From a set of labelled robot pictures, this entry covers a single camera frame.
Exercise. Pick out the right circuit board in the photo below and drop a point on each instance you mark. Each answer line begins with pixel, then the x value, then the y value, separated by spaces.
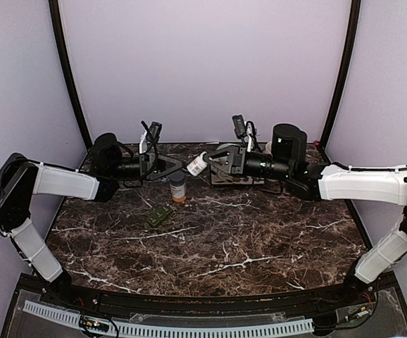
pixel 358 313

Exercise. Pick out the green pill organizer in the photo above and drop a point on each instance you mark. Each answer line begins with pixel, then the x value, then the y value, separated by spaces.
pixel 159 216

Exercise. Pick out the circuit board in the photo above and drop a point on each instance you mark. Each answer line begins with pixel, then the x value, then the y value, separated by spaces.
pixel 92 324
pixel 358 313

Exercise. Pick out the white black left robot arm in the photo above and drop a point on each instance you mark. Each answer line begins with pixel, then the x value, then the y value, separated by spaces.
pixel 112 163

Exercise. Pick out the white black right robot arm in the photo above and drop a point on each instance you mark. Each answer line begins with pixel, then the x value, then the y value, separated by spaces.
pixel 286 162

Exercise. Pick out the black corner post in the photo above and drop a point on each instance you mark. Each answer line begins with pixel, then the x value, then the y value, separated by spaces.
pixel 62 50
pixel 350 38

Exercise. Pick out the black left corner post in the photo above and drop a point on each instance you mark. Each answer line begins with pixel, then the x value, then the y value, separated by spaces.
pixel 62 50

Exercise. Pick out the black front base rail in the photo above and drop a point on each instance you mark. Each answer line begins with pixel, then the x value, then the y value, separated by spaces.
pixel 323 305

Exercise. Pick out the cream floral ceramic mug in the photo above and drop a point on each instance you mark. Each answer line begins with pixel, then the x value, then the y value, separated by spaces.
pixel 268 147

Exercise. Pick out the floral square ceramic plate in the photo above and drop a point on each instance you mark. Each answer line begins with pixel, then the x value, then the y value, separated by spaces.
pixel 230 177

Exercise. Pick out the black right corner post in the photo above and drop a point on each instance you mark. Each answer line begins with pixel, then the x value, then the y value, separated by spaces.
pixel 350 38

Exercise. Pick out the orange grey-capped pill bottle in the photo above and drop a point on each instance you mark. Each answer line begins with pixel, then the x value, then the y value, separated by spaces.
pixel 177 186

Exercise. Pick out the white slotted cable duct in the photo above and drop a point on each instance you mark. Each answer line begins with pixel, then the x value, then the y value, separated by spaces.
pixel 169 326

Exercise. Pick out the plain teal ceramic bowl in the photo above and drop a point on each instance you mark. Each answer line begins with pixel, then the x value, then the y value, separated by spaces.
pixel 224 146

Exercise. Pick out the small white pill bottle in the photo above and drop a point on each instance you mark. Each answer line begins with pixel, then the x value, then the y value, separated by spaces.
pixel 198 165

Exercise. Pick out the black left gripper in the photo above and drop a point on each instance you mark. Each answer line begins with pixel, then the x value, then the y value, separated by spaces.
pixel 148 163

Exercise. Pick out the left circuit board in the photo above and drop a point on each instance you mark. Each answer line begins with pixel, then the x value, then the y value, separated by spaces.
pixel 92 324

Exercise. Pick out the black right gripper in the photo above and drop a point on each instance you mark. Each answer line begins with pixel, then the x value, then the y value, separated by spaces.
pixel 236 159

